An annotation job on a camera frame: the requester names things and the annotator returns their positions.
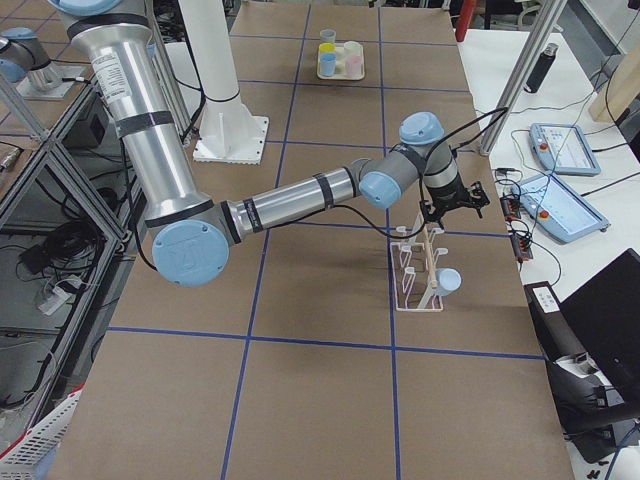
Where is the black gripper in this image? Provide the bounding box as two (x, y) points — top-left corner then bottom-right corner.
(421, 182), (490, 229)

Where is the light blue plastic cup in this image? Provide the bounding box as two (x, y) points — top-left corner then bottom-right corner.
(435, 268), (462, 297)

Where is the cream white plastic cup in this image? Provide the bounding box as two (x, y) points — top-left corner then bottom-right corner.
(343, 41), (362, 57)

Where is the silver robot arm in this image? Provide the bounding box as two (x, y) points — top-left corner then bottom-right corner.
(56, 1), (489, 287)
(1, 27), (51, 83)

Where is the pink plastic cup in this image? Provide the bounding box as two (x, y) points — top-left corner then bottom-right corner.
(345, 54), (362, 79)

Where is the yellow plastic cup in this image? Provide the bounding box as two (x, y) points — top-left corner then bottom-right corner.
(318, 42), (335, 55)

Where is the grey plastic cup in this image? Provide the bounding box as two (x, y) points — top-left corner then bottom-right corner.
(319, 29), (336, 44)

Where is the small black relay board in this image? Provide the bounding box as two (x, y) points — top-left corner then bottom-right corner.
(500, 196), (521, 222)

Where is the near blue teach pendant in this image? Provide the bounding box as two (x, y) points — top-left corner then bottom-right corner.
(511, 172), (610, 244)

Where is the blue teach pendant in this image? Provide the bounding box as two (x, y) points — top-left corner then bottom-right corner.
(511, 172), (610, 244)
(529, 123), (601, 177)

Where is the far blue teach pendant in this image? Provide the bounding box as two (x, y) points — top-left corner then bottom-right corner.
(529, 123), (601, 177)

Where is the black water bottle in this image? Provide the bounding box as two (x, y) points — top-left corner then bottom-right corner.
(523, 42), (558, 94)

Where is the black laptop computer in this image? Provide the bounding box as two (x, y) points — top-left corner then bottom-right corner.
(560, 248), (639, 401)

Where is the cream plastic tray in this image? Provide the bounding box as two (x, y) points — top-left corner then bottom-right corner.
(316, 42), (365, 81)

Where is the red cylinder object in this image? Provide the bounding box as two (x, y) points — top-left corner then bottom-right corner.
(455, 0), (477, 42)

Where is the white wire cup rack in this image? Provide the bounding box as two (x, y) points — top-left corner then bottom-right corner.
(390, 226), (448, 312)

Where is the aluminium frame post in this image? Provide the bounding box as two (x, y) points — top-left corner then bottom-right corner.
(479, 0), (567, 156)

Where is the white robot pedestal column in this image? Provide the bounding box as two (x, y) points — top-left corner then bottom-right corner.
(179, 0), (269, 164)

